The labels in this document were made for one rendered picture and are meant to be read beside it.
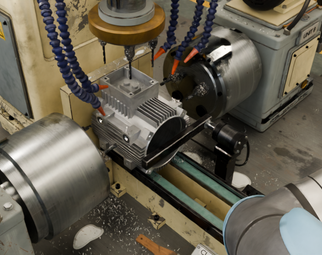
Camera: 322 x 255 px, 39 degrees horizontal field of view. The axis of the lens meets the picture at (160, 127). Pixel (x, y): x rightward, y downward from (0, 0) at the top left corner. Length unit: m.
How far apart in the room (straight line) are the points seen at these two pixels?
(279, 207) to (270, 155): 0.97
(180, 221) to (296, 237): 0.82
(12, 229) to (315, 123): 1.12
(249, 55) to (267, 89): 0.17
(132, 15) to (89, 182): 0.38
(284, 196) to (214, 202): 0.70
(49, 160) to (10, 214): 0.16
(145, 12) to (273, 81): 0.58
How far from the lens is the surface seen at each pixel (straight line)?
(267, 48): 1.41
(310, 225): 0.41
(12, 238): 0.93
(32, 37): 1.17
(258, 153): 1.50
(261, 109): 1.52
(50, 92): 1.28
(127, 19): 1.02
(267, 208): 0.54
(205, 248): 0.89
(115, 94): 1.17
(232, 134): 1.19
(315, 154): 1.56
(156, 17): 1.06
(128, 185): 1.32
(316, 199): 0.54
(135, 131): 1.13
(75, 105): 1.18
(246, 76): 1.33
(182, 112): 1.17
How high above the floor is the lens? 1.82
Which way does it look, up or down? 41 degrees down
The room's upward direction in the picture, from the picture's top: 1 degrees clockwise
